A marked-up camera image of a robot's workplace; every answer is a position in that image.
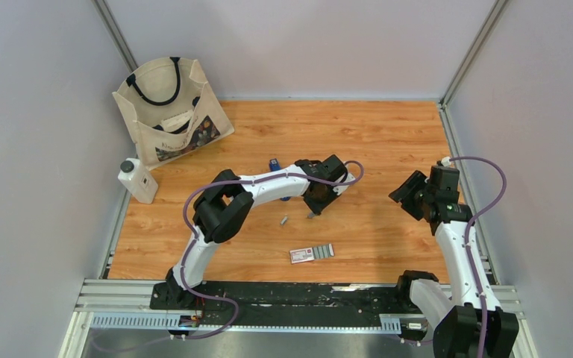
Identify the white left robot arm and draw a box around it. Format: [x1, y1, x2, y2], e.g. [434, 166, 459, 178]
[151, 155, 364, 310]

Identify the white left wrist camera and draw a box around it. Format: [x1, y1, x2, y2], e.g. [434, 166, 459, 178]
[333, 172, 355, 195]

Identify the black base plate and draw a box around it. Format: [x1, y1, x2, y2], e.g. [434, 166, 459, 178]
[149, 281, 420, 328]

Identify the beige canvas tote bag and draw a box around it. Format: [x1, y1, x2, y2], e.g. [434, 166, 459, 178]
[112, 57, 234, 170]

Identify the white plastic bottle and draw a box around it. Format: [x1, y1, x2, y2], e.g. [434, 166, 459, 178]
[117, 158, 159, 204]

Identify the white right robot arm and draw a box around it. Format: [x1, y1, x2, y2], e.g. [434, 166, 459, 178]
[389, 166, 519, 357]

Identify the dark blue stapler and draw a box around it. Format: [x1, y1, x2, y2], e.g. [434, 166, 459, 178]
[269, 158, 290, 201]

